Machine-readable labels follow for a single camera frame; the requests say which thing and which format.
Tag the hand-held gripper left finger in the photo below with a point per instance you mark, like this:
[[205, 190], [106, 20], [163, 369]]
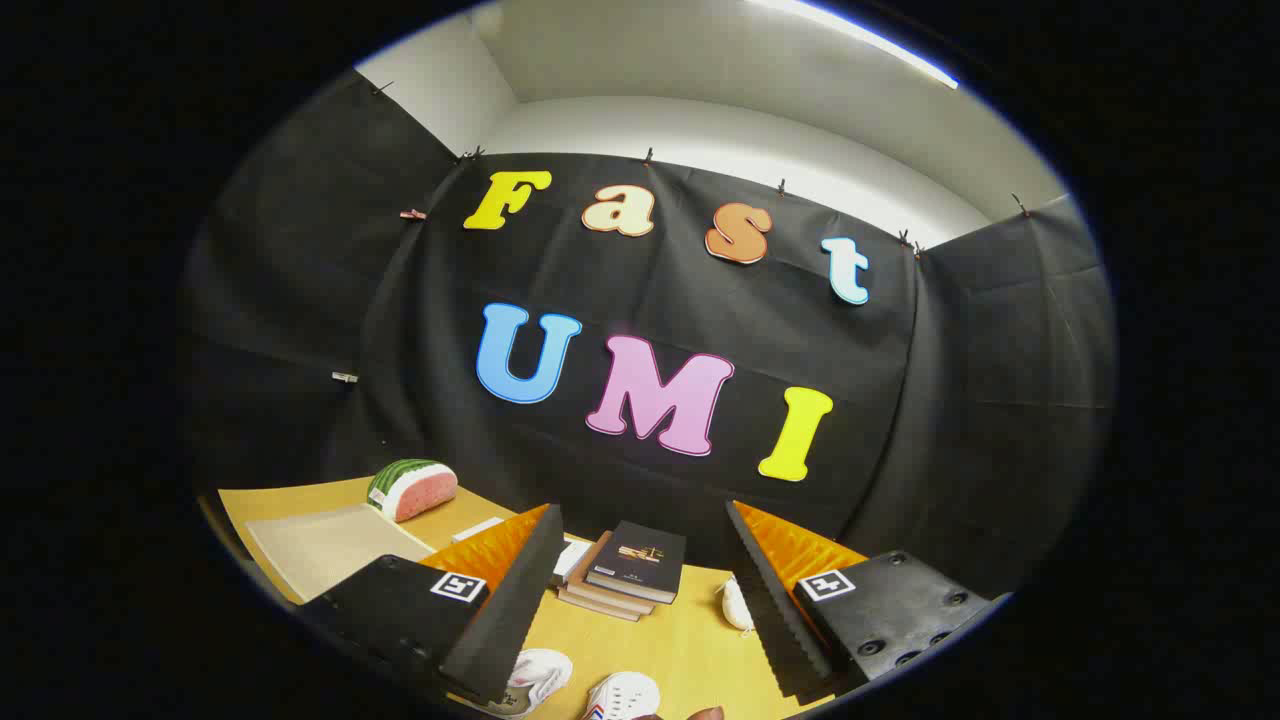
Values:
[[520, 610]]

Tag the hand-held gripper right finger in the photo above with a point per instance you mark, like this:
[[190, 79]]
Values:
[[775, 610]]

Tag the white canvas shoe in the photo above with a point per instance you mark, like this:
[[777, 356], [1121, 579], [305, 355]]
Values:
[[625, 695], [535, 675]]

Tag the beige fabric storage box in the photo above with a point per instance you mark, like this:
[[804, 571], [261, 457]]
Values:
[[320, 545]]

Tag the white plush toy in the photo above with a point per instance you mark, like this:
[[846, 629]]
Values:
[[738, 605]]

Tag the white cover book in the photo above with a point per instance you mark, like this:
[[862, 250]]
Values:
[[572, 560]]

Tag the thin book under stack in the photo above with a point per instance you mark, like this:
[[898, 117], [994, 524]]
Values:
[[600, 606]]

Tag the dark cover book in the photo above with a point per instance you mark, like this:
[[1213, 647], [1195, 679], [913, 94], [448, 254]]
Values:
[[640, 560]]

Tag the watermelon slice toy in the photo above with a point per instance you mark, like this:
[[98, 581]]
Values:
[[415, 487]]

